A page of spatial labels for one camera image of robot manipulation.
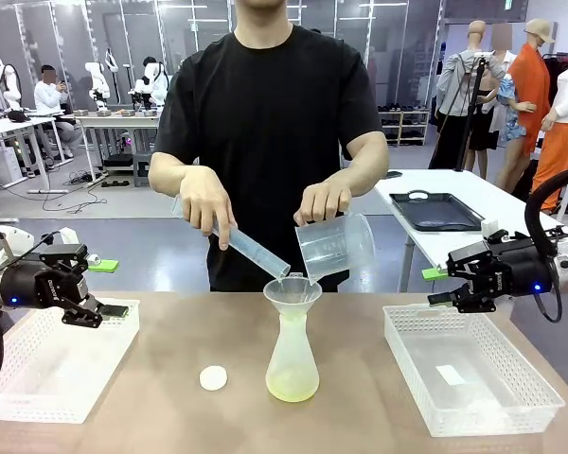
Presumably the translucent white conical flask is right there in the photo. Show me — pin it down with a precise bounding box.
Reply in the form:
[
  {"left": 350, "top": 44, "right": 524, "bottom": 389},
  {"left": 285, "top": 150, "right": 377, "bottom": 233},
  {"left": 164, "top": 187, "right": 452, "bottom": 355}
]
[{"left": 264, "top": 309, "right": 321, "bottom": 404}]

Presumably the figure in blue floral dress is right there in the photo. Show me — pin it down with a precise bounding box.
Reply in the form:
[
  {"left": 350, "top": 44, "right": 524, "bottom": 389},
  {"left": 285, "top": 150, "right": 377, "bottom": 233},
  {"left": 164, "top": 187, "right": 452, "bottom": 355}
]
[{"left": 489, "top": 22, "right": 531, "bottom": 143}]

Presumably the translucent plastic funnel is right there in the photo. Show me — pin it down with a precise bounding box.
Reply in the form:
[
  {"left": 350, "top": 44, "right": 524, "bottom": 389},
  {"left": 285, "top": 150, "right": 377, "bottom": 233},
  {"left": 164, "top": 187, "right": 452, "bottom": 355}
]
[{"left": 263, "top": 277, "right": 323, "bottom": 319}]

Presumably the tan mannequin in black skirt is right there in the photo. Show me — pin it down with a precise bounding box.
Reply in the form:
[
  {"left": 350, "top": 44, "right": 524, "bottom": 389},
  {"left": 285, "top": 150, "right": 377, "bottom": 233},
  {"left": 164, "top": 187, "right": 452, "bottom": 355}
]
[{"left": 468, "top": 70, "right": 499, "bottom": 152}]

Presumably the seated person in white shirt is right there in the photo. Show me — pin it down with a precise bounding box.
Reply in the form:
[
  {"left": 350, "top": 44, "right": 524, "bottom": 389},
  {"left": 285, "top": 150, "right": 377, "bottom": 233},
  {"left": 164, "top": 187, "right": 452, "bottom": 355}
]
[{"left": 32, "top": 64, "right": 82, "bottom": 160}]

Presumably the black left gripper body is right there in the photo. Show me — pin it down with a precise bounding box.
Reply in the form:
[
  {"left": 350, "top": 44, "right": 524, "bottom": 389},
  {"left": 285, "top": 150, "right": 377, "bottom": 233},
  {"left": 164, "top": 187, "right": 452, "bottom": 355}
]
[{"left": 0, "top": 263, "right": 89, "bottom": 311}]

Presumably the person's right hand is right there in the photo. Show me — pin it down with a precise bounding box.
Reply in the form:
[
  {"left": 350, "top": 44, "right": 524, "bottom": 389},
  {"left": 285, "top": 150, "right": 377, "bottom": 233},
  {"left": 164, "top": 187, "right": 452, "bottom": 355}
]
[{"left": 179, "top": 165, "right": 239, "bottom": 252}]

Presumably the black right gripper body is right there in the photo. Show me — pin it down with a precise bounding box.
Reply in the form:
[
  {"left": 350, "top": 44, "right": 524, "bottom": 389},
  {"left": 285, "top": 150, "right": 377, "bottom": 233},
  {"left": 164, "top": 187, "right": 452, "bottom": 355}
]
[{"left": 477, "top": 240, "right": 558, "bottom": 299}]

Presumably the clear plastic measuring cup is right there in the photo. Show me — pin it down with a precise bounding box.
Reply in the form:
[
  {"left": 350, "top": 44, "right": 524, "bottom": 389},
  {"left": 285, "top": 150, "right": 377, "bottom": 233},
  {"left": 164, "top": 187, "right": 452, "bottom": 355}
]
[{"left": 294, "top": 211, "right": 377, "bottom": 283}]

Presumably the white desk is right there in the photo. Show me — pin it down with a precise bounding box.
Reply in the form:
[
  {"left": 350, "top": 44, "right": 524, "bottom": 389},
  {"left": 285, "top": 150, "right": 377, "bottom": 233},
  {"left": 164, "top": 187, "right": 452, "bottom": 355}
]
[
  {"left": 0, "top": 115, "right": 72, "bottom": 195},
  {"left": 73, "top": 109, "right": 165, "bottom": 183}
]

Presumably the person's left forearm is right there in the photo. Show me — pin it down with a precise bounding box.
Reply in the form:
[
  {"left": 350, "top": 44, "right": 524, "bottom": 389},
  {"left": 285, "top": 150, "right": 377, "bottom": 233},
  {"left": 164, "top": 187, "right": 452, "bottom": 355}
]
[{"left": 330, "top": 131, "right": 390, "bottom": 195}]

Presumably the clear graduated cylinder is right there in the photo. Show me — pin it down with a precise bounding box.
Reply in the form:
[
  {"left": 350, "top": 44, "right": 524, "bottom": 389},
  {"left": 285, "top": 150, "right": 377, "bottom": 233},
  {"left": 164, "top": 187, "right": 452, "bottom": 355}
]
[{"left": 171, "top": 194, "right": 293, "bottom": 280}]

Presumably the person's left hand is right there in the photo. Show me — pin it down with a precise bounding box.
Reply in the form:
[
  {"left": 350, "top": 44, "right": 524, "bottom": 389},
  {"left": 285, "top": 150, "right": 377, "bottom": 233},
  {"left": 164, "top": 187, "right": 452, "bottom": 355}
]
[{"left": 293, "top": 181, "right": 352, "bottom": 228}]

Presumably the person's right forearm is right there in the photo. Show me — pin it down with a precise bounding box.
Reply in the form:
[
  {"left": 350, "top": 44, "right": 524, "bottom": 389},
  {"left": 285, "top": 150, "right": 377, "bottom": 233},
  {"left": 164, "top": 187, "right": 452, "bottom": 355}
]
[{"left": 148, "top": 150, "right": 203, "bottom": 195}]

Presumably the black floor cable bundle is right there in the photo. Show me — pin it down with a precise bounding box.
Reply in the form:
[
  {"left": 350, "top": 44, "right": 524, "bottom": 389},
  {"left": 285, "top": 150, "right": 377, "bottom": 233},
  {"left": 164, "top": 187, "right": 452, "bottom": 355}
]
[{"left": 42, "top": 169, "right": 110, "bottom": 215}]

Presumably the mannequin in grey shirt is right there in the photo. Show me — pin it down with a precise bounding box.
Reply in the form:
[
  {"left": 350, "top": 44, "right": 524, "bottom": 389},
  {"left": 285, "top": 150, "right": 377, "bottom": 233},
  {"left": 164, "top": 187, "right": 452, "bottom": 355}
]
[{"left": 434, "top": 19, "right": 508, "bottom": 166}]

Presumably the white table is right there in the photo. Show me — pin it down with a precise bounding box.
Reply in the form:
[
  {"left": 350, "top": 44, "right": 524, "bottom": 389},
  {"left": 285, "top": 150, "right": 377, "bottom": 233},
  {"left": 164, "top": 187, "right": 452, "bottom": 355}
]
[{"left": 373, "top": 168, "right": 565, "bottom": 293}]

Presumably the white humanoid robot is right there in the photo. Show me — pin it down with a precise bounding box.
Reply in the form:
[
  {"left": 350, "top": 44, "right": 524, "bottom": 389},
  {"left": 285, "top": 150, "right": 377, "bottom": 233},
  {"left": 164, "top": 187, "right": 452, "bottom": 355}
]
[
  {"left": 0, "top": 59, "right": 23, "bottom": 114},
  {"left": 131, "top": 56, "right": 170, "bottom": 109},
  {"left": 84, "top": 46, "right": 114, "bottom": 113}
]

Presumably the mannequin in orange dress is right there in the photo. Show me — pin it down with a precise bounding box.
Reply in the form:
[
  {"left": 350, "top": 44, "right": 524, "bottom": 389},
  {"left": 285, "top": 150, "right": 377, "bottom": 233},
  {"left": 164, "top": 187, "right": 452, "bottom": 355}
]
[{"left": 495, "top": 18, "right": 558, "bottom": 190}]

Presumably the mannequin in orange trousers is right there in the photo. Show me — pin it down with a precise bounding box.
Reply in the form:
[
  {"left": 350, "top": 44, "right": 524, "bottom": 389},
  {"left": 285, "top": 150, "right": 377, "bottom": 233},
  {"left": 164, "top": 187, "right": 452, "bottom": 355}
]
[{"left": 532, "top": 44, "right": 568, "bottom": 212}]

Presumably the black right arm hose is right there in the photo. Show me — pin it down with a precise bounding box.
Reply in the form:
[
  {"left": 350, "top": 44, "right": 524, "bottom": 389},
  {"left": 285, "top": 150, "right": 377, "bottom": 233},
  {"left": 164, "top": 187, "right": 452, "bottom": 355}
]
[{"left": 524, "top": 165, "right": 568, "bottom": 266}]

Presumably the white round lid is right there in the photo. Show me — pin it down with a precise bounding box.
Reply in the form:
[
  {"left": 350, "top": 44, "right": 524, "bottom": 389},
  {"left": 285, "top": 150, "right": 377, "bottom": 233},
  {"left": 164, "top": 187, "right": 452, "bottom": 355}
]
[{"left": 199, "top": 365, "right": 229, "bottom": 393}]

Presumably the shoe rack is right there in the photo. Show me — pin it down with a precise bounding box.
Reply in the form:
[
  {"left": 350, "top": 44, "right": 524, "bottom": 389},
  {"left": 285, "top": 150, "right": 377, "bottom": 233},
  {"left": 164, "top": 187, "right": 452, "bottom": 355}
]
[{"left": 377, "top": 107, "right": 430, "bottom": 147}]

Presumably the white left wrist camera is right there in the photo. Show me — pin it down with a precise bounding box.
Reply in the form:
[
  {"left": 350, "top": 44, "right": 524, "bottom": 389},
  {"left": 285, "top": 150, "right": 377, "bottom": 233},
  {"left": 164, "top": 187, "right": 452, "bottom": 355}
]
[{"left": 51, "top": 226, "right": 82, "bottom": 247}]

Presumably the person in black T-shirt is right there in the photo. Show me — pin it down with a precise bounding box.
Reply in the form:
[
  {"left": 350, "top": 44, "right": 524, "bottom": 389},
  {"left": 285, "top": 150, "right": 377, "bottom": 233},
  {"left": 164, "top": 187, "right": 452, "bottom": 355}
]
[{"left": 153, "top": 0, "right": 384, "bottom": 293}]

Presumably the black tripod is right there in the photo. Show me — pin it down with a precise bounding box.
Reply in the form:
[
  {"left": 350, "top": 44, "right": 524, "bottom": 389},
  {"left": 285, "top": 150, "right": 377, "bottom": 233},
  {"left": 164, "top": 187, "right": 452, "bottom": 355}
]
[{"left": 453, "top": 54, "right": 489, "bottom": 172}]

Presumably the white perforated plastic basket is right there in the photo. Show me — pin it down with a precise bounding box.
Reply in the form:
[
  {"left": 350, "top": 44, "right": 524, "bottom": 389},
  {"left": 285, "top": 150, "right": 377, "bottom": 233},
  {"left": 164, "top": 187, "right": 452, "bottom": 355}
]
[
  {"left": 0, "top": 298, "right": 141, "bottom": 425},
  {"left": 382, "top": 304, "right": 567, "bottom": 439}
]

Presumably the black plastic tray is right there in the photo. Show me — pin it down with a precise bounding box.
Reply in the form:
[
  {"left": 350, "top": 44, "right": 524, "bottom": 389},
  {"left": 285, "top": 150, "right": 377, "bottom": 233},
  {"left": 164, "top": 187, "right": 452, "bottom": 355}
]
[{"left": 388, "top": 189, "right": 487, "bottom": 233}]

